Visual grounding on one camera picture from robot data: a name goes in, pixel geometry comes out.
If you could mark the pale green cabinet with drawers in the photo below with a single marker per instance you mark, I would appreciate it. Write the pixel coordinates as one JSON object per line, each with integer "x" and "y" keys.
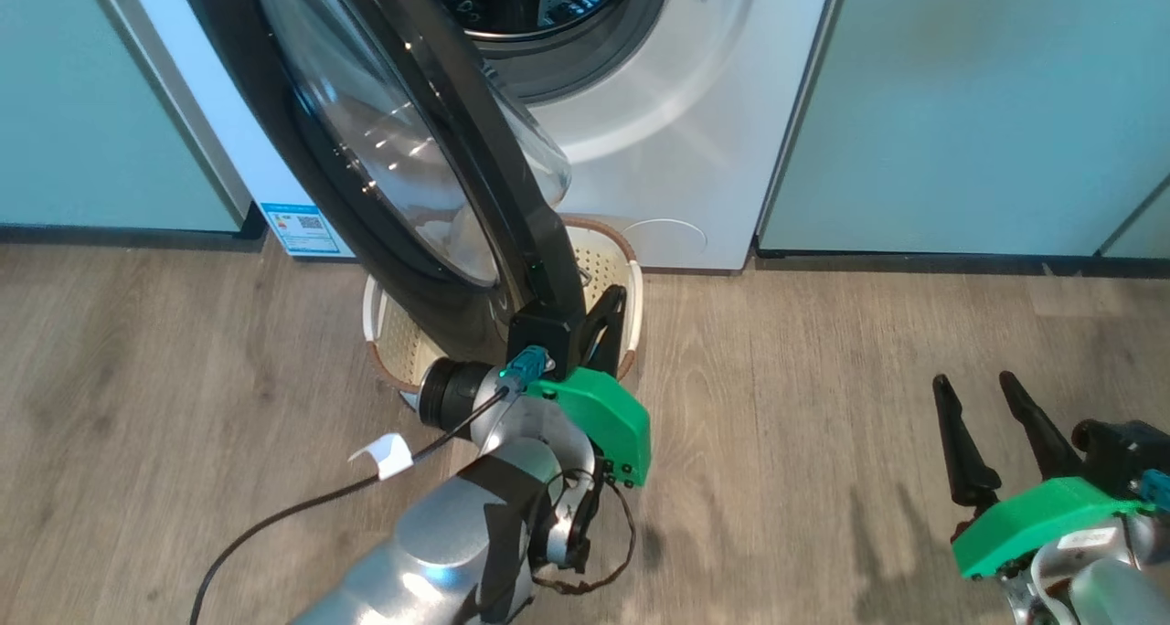
{"x": 91, "y": 104}

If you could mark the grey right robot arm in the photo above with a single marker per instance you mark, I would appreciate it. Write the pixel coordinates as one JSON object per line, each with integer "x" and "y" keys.
{"x": 1097, "y": 588}

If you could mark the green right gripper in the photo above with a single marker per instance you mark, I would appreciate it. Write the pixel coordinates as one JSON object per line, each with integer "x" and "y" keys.
{"x": 1042, "y": 520}

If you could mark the blue energy label sticker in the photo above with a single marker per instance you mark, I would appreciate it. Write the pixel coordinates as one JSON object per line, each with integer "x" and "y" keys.
{"x": 306, "y": 230}

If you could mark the round white filter cover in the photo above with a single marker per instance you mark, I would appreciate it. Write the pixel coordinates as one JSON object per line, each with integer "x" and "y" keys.
{"x": 672, "y": 237}

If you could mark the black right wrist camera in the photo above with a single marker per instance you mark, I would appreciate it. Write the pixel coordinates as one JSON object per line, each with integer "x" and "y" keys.
{"x": 1120, "y": 456}

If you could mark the white front-load washing machine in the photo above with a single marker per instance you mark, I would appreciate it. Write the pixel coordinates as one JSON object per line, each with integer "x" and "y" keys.
{"x": 695, "y": 141}

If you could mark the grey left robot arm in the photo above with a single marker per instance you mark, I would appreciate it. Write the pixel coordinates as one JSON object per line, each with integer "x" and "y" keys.
{"x": 439, "y": 543}

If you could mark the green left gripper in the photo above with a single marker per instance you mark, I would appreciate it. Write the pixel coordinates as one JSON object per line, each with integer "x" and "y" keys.
{"x": 608, "y": 419}

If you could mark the pale green cabinet panel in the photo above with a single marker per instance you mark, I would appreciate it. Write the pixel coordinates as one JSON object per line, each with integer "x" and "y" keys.
{"x": 960, "y": 104}

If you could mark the cream perforated basket brown rim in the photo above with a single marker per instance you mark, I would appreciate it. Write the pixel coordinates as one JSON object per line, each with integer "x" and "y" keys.
{"x": 603, "y": 264}

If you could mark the black round glass washer door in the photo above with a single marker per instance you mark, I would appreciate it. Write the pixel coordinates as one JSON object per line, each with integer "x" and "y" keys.
{"x": 475, "y": 132}

